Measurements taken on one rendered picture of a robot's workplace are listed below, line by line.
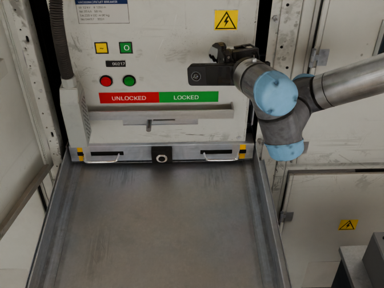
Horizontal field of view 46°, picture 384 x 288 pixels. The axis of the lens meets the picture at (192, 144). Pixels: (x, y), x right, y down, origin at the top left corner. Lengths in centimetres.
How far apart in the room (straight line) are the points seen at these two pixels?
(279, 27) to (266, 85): 35
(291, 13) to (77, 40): 52
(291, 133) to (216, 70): 22
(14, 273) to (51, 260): 72
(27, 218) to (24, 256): 22
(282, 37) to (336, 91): 27
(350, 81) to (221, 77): 26
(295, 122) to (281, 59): 33
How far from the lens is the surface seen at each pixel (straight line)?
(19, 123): 129
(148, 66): 118
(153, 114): 121
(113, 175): 136
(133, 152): 134
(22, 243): 173
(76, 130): 118
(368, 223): 170
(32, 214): 159
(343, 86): 95
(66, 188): 134
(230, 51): 103
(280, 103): 84
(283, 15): 114
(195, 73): 99
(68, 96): 113
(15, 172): 132
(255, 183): 132
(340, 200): 157
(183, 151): 133
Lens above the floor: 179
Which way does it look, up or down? 41 degrees down
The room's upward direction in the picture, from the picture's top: straight up
